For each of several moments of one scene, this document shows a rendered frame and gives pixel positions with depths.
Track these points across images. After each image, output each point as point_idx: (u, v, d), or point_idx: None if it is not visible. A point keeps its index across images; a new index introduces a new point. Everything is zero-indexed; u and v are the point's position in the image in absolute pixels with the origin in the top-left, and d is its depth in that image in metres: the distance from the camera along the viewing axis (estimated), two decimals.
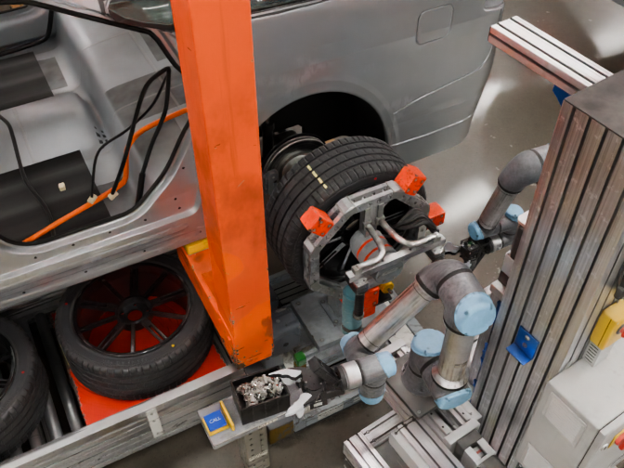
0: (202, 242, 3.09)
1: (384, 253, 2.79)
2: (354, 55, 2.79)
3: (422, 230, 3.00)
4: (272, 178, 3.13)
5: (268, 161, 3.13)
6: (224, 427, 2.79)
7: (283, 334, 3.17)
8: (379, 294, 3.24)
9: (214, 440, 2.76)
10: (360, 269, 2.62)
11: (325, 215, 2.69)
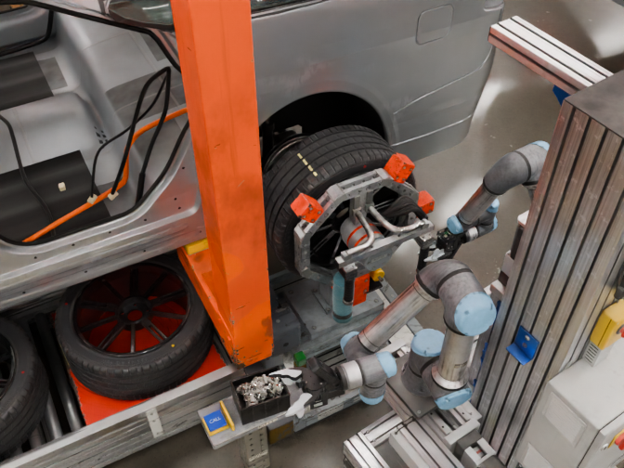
0: (202, 242, 3.09)
1: (374, 240, 2.84)
2: (354, 55, 2.79)
3: (412, 218, 3.05)
4: None
5: (268, 161, 3.13)
6: (224, 427, 2.79)
7: (283, 334, 3.17)
8: (370, 282, 3.28)
9: (214, 440, 2.76)
10: (349, 254, 2.67)
11: (315, 202, 2.74)
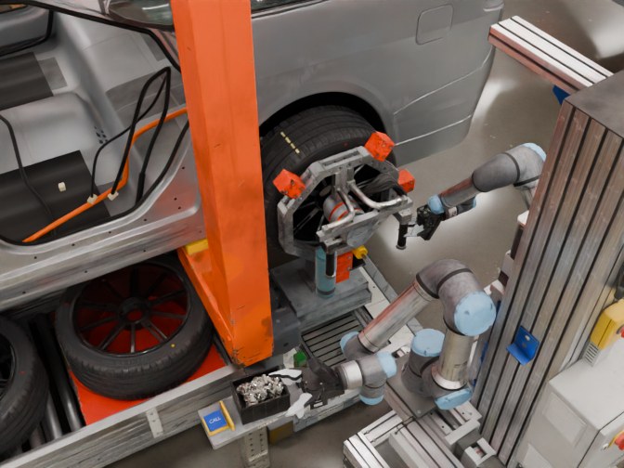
0: (202, 242, 3.09)
1: (355, 215, 2.93)
2: (354, 55, 2.79)
3: (393, 196, 3.14)
4: None
5: None
6: (224, 427, 2.79)
7: (283, 334, 3.17)
8: (353, 260, 3.37)
9: (214, 440, 2.76)
10: (330, 228, 2.76)
11: (297, 178, 2.83)
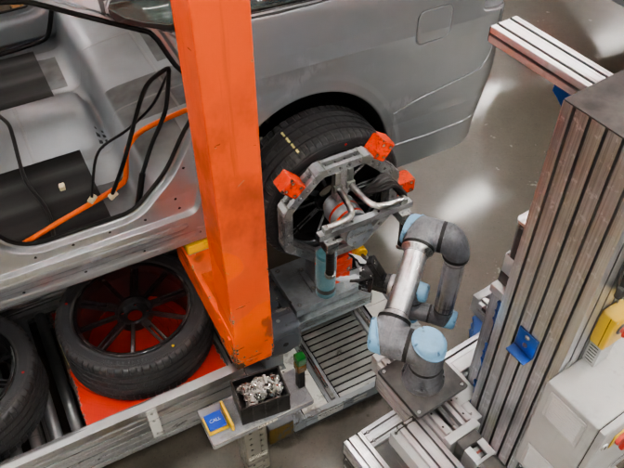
0: (202, 242, 3.09)
1: (355, 215, 2.93)
2: (354, 55, 2.79)
3: (393, 196, 3.14)
4: None
5: None
6: (224, 427, 2.79)
7: (283, 334, 3.17)
8: (353, 260, 3.37)
9: (214, 440, 2.76)
10: (330, 228, 2.76)
11: (297, 178, 2.83)
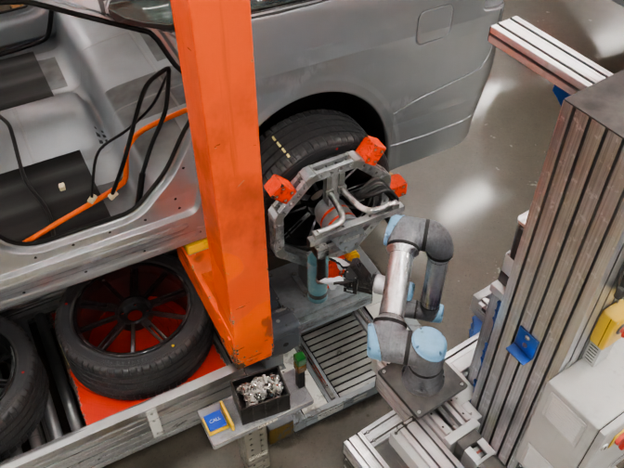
0: (202, 242, 3.09)
1: (346, 220, 2.91)
2: (354, 55, 2.79)
3: (385, 201, 3.12)
4: None
5: None
6: (224, 427, 2.79)
7: (283, 334, 3.17)
8: None
9: (214, 440, 2.76)
10: (320, 234, 2.74)
11: (288, 183, 2.81)
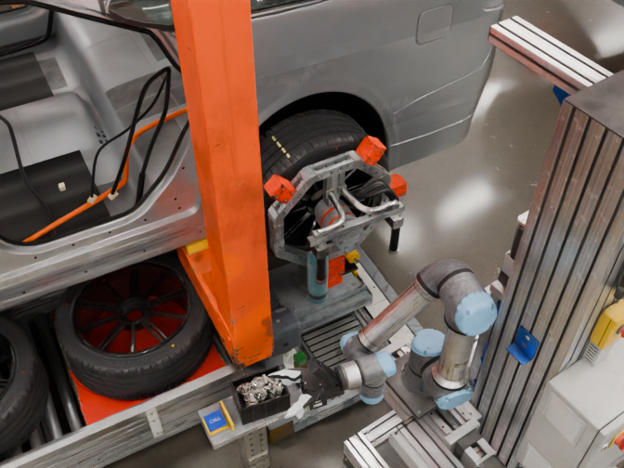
0: (202, 242, 3.09)
1: (346, 220, 2.91)
2: (354, 55, 2.79)
3: (385, 201, 3.12)
4: None
5: None
6: (224, 427, 2.79)
7: (283, 334, 3.17)
8: (345, 265, 3.36)
9: (214, 440, 2.76)
10: (320, 234, 2.74)
11: (288, 183, 2.81)
